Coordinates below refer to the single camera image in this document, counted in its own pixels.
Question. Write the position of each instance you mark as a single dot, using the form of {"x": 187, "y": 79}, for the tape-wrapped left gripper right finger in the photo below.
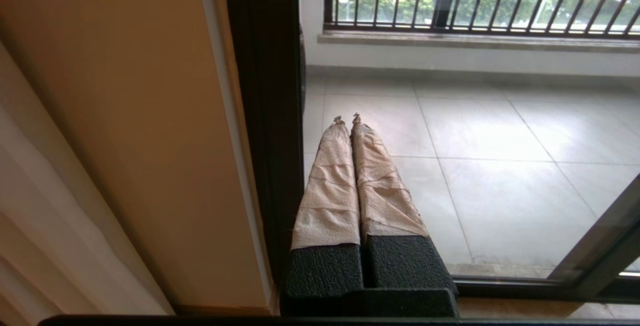
{"x": 385, "y": 201}

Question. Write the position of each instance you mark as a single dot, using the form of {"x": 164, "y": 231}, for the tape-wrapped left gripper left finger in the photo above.
{"x": 330, "y": 191}

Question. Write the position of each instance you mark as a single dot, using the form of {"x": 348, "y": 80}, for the dark-framed sliding glass door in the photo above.
{"x": 265, "y": 116}

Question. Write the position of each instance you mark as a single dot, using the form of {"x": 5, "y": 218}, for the white front-load washing machine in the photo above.
{"x": 302, "y": 66}

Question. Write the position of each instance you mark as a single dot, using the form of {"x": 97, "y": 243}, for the long grey stone sill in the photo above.
{"x": 450, "y": 41}

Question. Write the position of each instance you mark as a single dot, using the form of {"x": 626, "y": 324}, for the dark-framed fixed glass door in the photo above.
{"x": 595, "y": 226}

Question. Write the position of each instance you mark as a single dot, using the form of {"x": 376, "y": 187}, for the cream curtain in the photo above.
{"x": 40, "y": 216}

